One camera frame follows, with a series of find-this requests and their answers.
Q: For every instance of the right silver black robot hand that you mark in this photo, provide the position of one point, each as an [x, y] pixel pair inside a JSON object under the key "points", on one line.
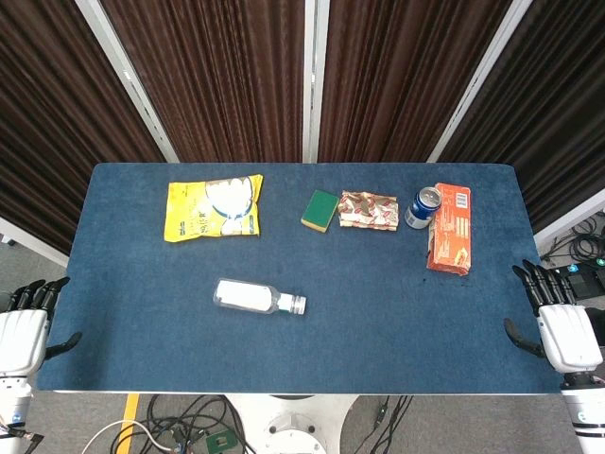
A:
{"points": [[569, 336]]}

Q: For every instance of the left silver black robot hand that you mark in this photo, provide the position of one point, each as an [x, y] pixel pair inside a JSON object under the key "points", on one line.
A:
{"points": [[21, 340]]}

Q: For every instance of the clear plastic bottle white label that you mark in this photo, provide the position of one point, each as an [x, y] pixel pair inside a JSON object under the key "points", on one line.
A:
{"points": [[246, 295]]}

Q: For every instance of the black power box green lights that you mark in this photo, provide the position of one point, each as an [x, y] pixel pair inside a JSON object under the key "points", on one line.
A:
{"points": [[583, 279]]}

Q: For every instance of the yellow floor tape strip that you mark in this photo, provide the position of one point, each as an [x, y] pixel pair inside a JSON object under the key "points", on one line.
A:
{"points": [[128, 416]]}

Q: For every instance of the orange cracker box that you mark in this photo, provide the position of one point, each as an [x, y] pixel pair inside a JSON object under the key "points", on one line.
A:
{"points": [[451, 232]]}

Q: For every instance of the blue soda can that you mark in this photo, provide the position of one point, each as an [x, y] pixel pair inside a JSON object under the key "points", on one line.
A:
{"points": [[422, 208]]}

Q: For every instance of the dark brown partition panel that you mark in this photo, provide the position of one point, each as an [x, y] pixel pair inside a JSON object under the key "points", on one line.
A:
{"points": [[558, 118], [47, 118], [406, 80], [208, 80]]}

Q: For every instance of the green circuit board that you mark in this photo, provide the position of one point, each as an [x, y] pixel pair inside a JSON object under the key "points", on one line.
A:
{"points": [[221, 442]]}

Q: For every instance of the yellow snack bag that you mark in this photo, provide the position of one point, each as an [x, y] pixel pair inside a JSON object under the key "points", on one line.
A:
{"points": [[212, 208]]}

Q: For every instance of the crumpled paper food wrapper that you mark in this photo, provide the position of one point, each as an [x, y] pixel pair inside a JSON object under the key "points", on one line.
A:
{"points": [[368, 210]]}

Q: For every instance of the green yellow sponge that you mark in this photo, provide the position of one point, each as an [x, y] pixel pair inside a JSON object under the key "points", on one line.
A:
{"points": [[320, 210]]}

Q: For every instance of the white partition post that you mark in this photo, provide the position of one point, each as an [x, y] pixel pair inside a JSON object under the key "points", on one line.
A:
{"points": [[313, 80], [477, 85], [134, 94]]}

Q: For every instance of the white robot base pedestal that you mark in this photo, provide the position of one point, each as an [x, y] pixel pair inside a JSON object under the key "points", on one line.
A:
{"points": [[293, 423]]}

